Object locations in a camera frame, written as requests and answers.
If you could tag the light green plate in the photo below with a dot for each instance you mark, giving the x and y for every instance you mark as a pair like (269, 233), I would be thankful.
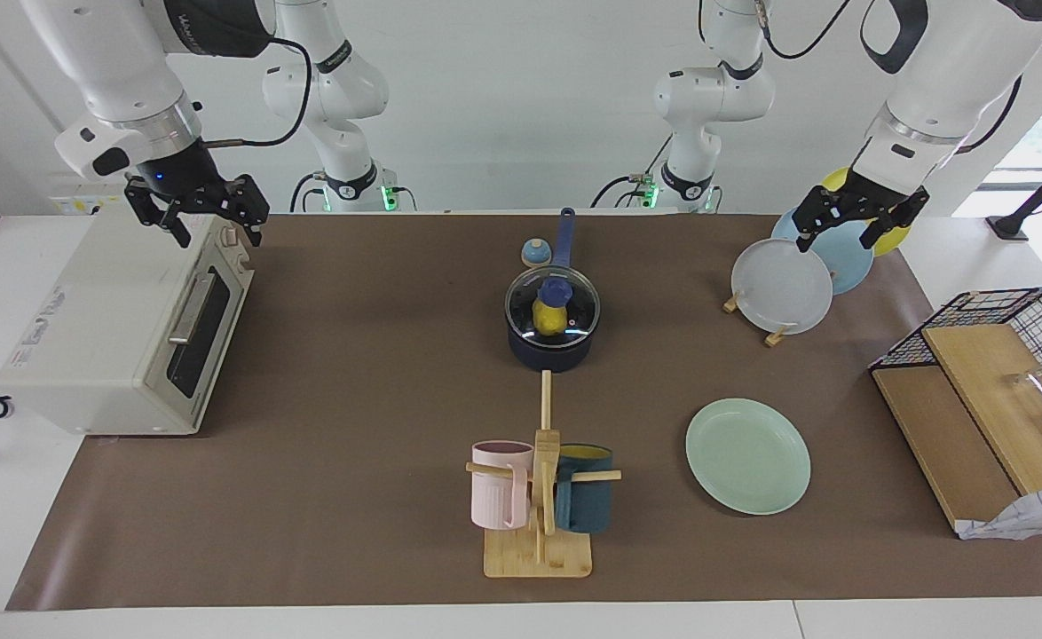
(747, 457)

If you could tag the white patterned plastic bag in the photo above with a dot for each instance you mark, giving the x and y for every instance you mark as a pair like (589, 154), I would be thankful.
(1027, 515)

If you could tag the grey plate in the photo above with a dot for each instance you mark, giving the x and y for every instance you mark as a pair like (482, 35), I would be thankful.
(778, 288)

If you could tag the wooden mug tree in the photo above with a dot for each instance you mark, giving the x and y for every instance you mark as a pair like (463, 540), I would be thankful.
(539, 555)

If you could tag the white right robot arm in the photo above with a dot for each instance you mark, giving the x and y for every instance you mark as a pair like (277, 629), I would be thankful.
(122, 62)

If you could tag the dark wooden board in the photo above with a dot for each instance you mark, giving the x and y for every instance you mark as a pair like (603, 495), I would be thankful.
(938, 435)

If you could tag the light blue plate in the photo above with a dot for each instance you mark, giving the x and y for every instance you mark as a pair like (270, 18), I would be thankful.
(849, 262)

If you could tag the beige toaster oven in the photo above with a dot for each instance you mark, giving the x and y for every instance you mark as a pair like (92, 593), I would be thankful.
(104, 311)

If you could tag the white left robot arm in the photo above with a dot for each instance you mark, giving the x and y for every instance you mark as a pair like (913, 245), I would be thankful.
(947, 80)

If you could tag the dark teal mug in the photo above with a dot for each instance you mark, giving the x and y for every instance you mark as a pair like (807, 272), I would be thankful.
(585, 506)

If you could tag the pink ribbed mug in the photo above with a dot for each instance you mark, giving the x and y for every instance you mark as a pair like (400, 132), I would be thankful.
(490, 497)

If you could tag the brown table mat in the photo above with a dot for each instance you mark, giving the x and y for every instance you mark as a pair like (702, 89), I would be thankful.
(352, 399)

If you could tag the wooden plate rack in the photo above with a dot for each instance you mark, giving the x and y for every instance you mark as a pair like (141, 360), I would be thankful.
(776, 336)

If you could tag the black angled stand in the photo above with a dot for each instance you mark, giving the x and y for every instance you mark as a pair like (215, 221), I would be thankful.
(1009, 226)

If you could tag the white wall socket box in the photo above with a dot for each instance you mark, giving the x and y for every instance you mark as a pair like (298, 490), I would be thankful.
(86, 204)

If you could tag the yellow plate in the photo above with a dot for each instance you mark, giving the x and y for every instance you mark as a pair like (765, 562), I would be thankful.
(894, 240)

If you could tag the yellow lemon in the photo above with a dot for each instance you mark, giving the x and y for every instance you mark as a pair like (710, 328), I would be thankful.
(546, 318)

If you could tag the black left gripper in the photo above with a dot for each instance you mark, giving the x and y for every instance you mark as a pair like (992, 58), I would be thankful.
(872, 197)

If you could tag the glass lid blue knob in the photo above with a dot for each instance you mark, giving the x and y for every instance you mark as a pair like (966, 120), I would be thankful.
(555, 291)

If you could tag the dark blue saucepan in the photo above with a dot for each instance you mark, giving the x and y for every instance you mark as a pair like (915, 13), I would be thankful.
(552, 357)

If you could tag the light wooden board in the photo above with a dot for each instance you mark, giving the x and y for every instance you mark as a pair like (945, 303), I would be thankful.
(991, 390)

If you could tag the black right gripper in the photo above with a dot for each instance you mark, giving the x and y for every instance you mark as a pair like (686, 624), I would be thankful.
(175, 173)

